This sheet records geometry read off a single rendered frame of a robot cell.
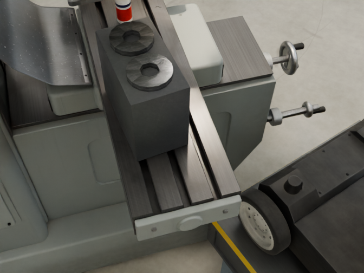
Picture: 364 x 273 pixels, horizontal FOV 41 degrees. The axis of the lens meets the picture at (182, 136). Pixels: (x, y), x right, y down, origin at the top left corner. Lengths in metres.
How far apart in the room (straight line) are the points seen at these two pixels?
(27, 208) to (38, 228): 0.14
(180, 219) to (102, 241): 0.82
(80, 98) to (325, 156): 0.73
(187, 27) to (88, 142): 0.45
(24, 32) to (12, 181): 0.44
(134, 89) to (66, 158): 0.67
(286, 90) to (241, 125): 0.87
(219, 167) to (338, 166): 0.56
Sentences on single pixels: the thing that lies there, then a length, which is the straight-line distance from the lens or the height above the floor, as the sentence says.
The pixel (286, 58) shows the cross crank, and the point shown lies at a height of 0.64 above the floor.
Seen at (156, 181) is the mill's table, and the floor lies 0.93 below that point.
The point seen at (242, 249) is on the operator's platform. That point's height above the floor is 0.40.
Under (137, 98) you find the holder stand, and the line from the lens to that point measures 0.91.
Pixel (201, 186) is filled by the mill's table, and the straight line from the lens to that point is 1.01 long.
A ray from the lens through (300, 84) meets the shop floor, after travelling 2.52.
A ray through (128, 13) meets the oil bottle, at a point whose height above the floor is 0.96.
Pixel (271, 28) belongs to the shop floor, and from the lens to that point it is 2.78.
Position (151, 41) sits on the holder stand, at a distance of 0.99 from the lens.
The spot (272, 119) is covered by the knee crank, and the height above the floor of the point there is 0.51.
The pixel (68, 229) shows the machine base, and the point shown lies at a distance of 1.82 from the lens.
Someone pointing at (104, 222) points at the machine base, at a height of 0.20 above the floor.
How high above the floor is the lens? 1.80
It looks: 54 degrees down
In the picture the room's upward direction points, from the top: 1 degrees clockwise
